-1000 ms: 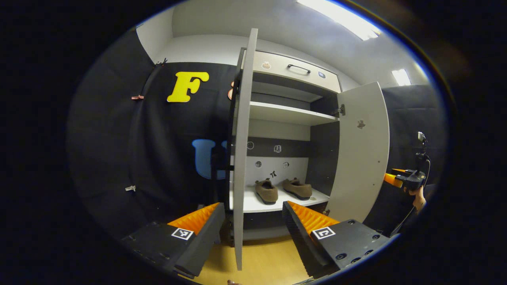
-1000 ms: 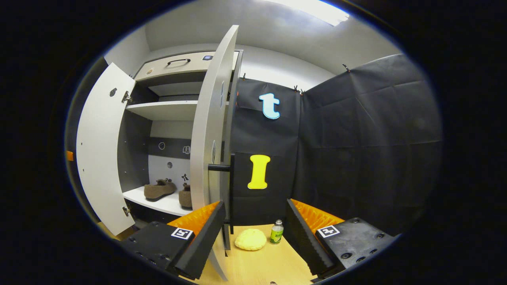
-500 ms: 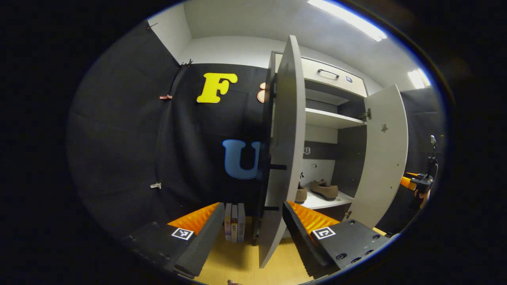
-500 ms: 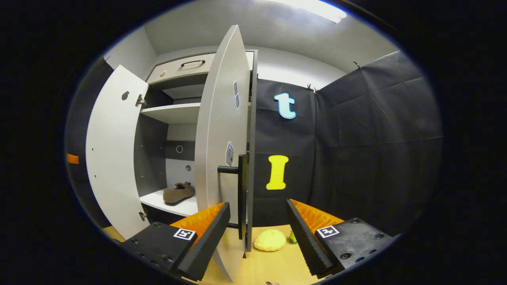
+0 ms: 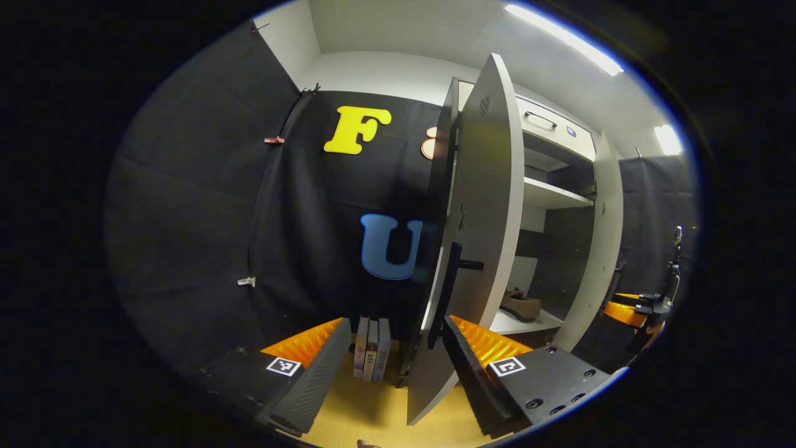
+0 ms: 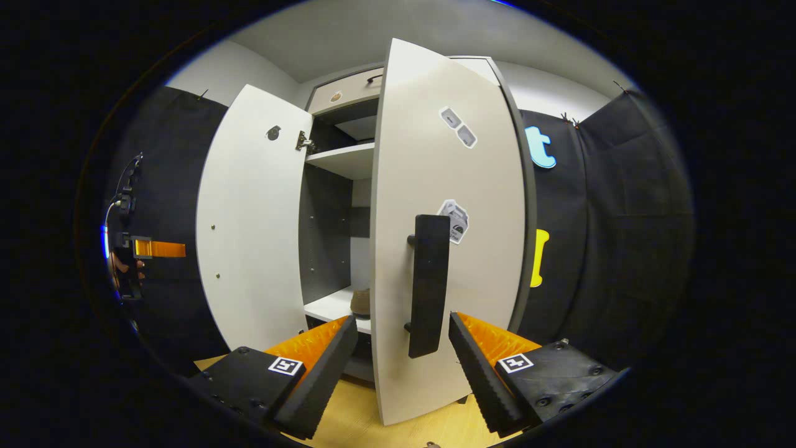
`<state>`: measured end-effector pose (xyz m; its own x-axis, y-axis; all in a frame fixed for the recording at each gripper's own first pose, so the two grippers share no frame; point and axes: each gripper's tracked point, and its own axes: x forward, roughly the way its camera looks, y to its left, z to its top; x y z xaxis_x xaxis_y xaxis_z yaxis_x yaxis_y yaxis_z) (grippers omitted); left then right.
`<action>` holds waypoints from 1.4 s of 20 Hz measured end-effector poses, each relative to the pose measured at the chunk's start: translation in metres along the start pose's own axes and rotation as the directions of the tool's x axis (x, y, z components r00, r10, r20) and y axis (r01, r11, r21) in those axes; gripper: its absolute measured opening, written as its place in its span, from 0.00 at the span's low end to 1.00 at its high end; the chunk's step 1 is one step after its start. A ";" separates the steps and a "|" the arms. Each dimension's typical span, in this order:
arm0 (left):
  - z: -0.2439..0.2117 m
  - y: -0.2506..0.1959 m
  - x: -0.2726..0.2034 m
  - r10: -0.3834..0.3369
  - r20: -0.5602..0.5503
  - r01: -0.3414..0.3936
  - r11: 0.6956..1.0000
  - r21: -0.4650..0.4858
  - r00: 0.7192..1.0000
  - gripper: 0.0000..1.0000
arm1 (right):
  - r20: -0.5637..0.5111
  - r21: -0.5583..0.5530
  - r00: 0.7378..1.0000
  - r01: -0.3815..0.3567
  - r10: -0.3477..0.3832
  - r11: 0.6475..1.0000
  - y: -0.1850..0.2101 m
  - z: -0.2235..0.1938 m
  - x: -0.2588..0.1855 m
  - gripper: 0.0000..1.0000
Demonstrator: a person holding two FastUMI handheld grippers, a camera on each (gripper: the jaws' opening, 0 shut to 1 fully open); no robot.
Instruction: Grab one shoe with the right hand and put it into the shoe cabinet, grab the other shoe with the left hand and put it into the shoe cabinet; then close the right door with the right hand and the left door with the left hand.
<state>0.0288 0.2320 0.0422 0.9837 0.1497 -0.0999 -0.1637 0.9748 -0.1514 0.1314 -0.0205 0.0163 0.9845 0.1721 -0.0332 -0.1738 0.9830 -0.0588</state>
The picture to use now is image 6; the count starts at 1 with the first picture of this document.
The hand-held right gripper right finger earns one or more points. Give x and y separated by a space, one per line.
485 379

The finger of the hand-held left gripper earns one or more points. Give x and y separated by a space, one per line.
168 249

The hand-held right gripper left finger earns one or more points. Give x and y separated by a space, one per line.
323 373

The brown fuzzy shoe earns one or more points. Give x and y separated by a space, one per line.
362 303

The white shoe cabinet door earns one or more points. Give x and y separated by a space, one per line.
255 218
423 162

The white shoe cabinet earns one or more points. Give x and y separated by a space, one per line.
323 218

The white cabinet shelf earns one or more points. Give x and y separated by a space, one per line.
345 160
360 127
329 306

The metal door hinge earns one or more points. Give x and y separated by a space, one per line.
304 142

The beige cabinet drawer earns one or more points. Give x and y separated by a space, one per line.
348 93

